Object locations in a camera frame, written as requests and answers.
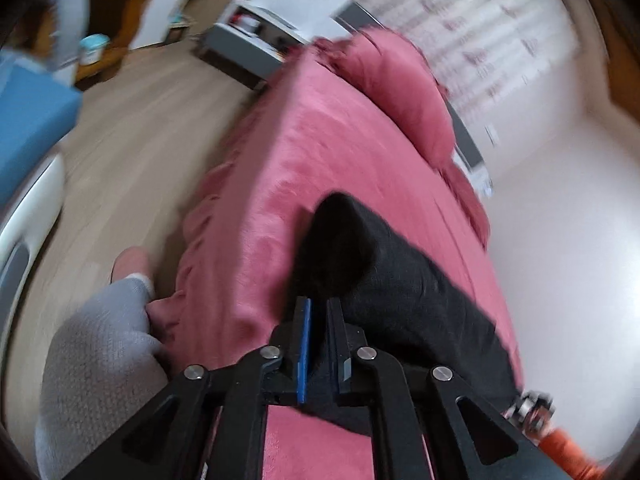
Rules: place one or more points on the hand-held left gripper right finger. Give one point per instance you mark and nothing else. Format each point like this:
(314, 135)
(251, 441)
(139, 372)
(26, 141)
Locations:
(345, 360)

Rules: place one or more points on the wooden desk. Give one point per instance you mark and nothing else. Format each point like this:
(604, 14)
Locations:
(130, 20)

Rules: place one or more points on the black pants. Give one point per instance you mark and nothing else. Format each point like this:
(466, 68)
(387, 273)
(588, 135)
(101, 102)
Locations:
(410, 300)

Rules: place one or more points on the person's foot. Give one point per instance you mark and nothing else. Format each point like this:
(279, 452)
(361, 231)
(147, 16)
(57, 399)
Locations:
(131, 262)

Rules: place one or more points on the patterned curtain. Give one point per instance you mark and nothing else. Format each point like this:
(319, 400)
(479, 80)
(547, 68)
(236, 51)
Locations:
(475, 20)

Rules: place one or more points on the pink bed blanket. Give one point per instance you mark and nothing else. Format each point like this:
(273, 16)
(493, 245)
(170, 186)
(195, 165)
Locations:
(310, 150)

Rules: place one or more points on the wooden cabinet with white door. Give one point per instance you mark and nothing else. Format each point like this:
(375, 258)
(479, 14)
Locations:
(170, 0)

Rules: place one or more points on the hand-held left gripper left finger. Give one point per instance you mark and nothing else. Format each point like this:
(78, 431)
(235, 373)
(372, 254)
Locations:
(302, 360)

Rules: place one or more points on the white and grey nightstand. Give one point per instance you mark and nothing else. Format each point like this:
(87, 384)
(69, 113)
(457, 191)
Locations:
(235, 45)

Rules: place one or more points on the teal bucket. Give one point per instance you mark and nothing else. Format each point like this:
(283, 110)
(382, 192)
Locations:
(94, 49)

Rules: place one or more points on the grey and white chair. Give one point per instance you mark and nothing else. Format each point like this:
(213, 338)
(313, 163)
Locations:
(30, 210)

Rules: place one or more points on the person's grey trouser leg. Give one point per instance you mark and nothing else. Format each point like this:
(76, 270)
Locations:
(95, 360)

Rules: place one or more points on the blue cushion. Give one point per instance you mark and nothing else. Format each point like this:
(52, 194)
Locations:
(30, 120)

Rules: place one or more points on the large pink pillow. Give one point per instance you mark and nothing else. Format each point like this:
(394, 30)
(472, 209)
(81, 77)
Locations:
(400, 90)

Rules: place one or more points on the person's right forearm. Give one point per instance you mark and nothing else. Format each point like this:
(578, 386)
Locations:
(570, 455)

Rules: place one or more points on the small pink pillow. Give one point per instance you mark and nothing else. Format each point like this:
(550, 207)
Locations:
(470, 200)

